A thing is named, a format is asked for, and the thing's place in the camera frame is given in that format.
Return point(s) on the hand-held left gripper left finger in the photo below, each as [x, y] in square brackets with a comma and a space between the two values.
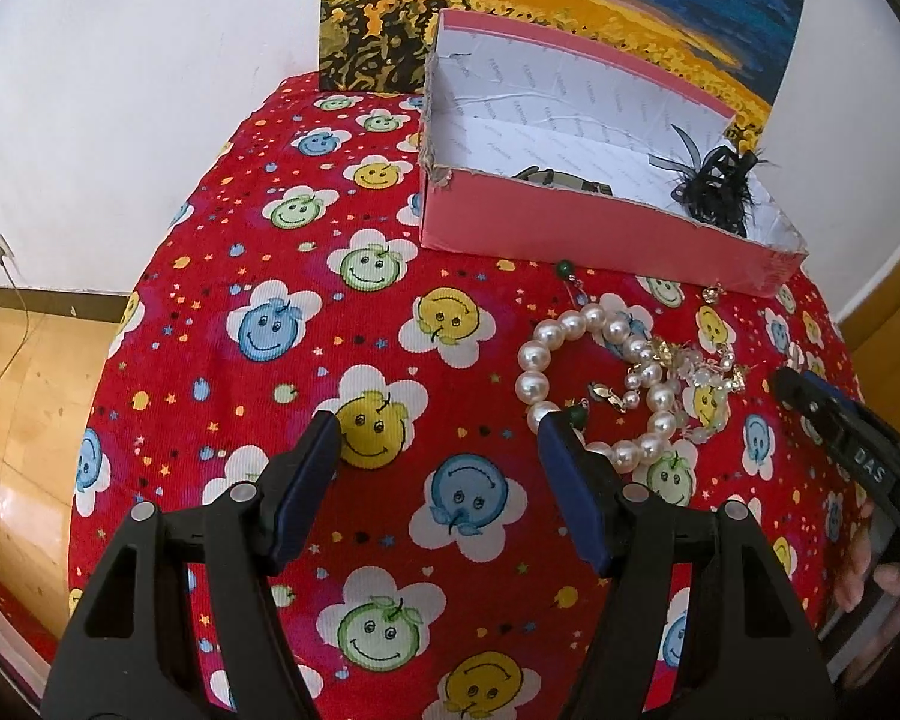
[311, 491]

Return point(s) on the white wall socket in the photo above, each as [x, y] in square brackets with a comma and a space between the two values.
[1, 247]

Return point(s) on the green bead earring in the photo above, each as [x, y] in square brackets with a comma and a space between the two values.
[578, 415]
[564, 268]

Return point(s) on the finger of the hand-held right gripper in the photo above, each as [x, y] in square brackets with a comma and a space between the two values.
[821, 397]

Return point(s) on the gold pearl drop earring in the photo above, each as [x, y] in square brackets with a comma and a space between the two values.
[615, 396]

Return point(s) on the person's right hand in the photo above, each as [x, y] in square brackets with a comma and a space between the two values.
[859, 562]

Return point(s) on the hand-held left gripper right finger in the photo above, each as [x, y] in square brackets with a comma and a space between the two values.
[570, 487]

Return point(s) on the pink cardboard box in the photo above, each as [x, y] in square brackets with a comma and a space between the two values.
[570, 240]

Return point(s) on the black feather hair clip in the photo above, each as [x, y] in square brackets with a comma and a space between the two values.
[712, 180]

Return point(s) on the red smiley printed cloth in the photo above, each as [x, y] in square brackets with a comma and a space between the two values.
[390, 360]

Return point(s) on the sunflower field painting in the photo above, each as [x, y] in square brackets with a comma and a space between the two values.
[570, 7]

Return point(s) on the small gold earring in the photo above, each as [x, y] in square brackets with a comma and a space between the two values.
[712, 294]

